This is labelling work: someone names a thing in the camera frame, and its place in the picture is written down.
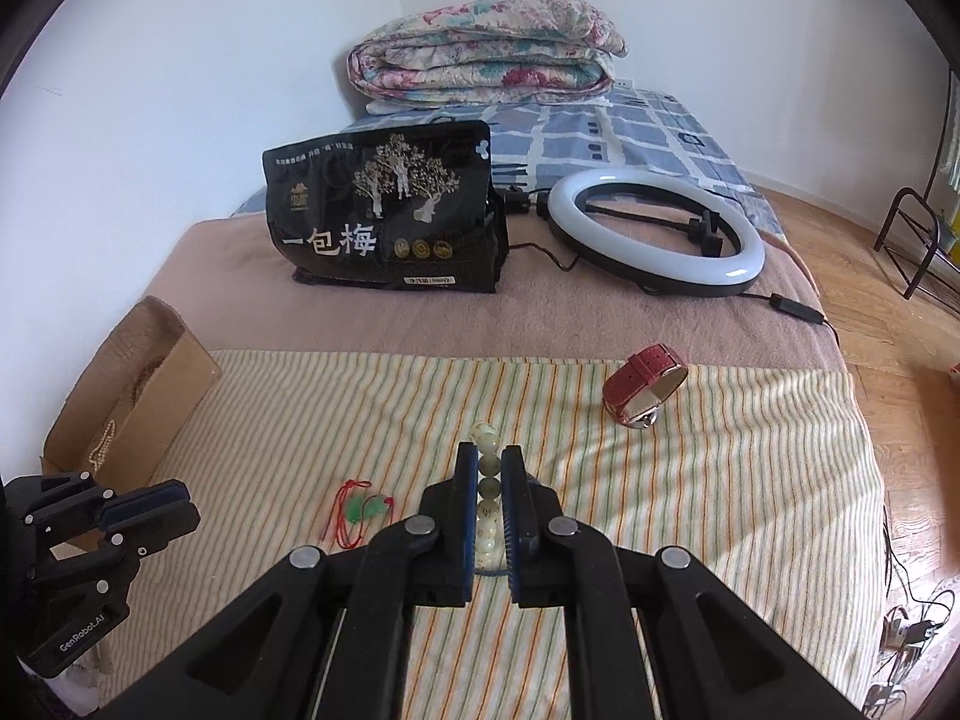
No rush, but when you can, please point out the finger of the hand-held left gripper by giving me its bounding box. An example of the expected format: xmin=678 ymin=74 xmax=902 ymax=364
xmin=26 ymin=478 xmax=202 ymax=567
xmin=0 ymin=469 xmax=117 ymax=522

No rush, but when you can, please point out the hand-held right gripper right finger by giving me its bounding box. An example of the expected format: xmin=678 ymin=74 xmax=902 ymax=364
xmin=501 ymin=446 xmax=863 ymax=720

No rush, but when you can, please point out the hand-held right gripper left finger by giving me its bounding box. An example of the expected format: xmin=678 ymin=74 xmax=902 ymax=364
xmin=97 ymin=441 xmax=482 ymax=720

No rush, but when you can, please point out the pale green bead bracelet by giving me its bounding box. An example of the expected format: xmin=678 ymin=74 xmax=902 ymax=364
xmin=469 ymin=421 xmax=512 ymax=580

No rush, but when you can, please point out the brown cardboard box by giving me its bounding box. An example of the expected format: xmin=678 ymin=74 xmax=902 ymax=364
xmin=41 ymin=295 xmax=224 ymax=541

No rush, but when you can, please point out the striped towel blanket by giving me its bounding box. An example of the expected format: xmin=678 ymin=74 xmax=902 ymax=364
xmin=94 ymin=348 xmax=890 ymax=720

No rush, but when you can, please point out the pinkish brown blanket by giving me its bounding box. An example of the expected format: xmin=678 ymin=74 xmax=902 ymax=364
xmin=111 ymin=216 xmax=850 ymax=376

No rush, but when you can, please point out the black pouch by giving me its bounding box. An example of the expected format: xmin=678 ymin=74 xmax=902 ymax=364
xmin=484 ymin=181 xmax=512 ymax=280

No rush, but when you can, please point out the black snack bag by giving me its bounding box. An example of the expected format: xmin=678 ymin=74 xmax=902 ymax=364
xmin=262 ymin=120 xmax=502 ymax=295

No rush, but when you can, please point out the white folded sheet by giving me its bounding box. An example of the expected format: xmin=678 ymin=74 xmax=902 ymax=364
xmin=363 ymin=93 xmax=614 ymax=118

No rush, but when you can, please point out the blue patterned bedsheet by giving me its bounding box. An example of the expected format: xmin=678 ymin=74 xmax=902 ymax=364
xmin=231 ymin=85 xmax=775 ymax=232

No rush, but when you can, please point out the folded floral quilt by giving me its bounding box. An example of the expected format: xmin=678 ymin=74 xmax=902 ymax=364
xmin=346 ymin=0 xmax=630 ymax=105

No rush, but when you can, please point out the dark metal rack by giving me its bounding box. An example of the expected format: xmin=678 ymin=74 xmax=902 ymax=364
xmin=873 ymin=187 xmax=960 ymax=302

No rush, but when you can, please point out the pearl bead chain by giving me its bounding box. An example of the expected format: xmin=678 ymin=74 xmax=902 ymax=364
xmin=87 ymin=418 xmax=122 ymax=470

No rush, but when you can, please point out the green pendant on red cord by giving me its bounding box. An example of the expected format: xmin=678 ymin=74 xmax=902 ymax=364
xmin=322 ymin=478 xmax=399 ymax=550

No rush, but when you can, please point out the red leather strap watch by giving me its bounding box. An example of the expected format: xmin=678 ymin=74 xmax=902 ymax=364
xmin=602 ymin=343 xmax=689 ymax=431

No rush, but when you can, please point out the white ring light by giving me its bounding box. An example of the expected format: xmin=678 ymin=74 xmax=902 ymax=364
xmin=502 ymin=168 xmax=767 ymax=300

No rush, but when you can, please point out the black ring light cable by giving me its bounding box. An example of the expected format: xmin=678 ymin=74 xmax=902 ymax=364
xmin=501 ymin=240 xmax=842 ymax=332

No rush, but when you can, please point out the tangle of floor cables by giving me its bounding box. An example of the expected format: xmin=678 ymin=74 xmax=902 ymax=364
xmin=861 ymin=506 xmax=960 ymax=720

